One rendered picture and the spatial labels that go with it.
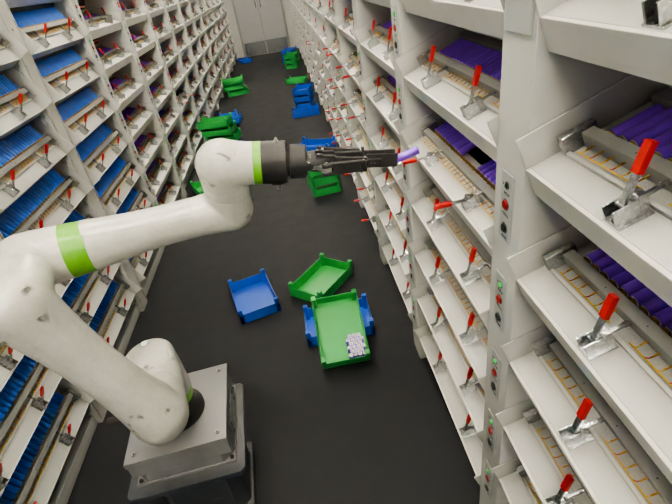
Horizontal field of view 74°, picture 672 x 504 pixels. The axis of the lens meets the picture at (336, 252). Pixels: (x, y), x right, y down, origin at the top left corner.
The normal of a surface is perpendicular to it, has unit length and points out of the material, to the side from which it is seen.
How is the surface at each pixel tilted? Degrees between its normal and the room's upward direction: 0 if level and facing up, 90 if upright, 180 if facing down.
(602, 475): 22
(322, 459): 0
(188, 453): 90
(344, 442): 0
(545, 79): 90
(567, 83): 90
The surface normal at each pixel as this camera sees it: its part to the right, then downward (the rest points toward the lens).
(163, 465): 0.19, 0.50
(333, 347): -0.07, -0.53
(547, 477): -0.50, -0.70
